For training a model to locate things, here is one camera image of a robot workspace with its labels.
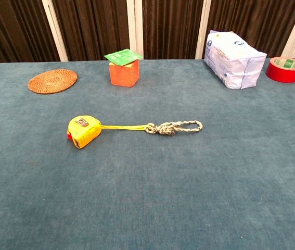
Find orange cube block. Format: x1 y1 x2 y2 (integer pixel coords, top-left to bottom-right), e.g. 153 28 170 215
108 59 140 88

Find dark brown curtain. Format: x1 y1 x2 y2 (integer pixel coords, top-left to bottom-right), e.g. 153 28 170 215
0 0 295 65

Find green foil packet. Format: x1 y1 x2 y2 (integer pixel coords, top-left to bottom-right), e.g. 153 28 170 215
104 48 143 66

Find blue felt table cover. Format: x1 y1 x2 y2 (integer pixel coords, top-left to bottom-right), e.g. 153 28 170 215
0 57 295 250

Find white tissue pack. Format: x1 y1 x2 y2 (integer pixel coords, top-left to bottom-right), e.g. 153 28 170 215
203 30 267 90

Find red tape roll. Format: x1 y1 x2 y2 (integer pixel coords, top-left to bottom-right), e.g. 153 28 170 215
265 56 295 84

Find round woven rattan coaster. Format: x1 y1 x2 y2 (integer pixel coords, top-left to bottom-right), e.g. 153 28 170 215
27 68 78 95

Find braided white rope loop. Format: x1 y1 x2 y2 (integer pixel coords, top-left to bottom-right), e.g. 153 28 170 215
145 120 204 136

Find yellow tape measure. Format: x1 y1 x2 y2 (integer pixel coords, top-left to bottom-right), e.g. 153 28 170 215
67 114 150 149

